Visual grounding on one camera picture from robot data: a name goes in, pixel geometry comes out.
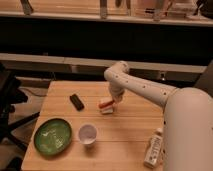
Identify white paper cup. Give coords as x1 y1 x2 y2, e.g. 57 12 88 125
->
78 124 97 146

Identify black office chair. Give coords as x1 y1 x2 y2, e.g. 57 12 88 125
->
0 63 41 171

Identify black rectangular block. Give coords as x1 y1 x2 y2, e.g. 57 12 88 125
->
70 94 84 111

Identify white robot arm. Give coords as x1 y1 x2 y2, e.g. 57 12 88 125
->
104 61 213 171

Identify white plastic bottle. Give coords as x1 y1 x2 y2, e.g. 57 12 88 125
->
144 128 163 169

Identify long workbench shelf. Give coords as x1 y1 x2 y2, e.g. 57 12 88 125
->
0 53 207 82

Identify green plate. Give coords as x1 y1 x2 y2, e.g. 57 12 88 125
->
34 118 72 156

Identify wooden table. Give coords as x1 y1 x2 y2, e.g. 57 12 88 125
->
22 81 163 171

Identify white sponge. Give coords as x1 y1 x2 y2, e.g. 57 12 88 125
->
100 106 114 115

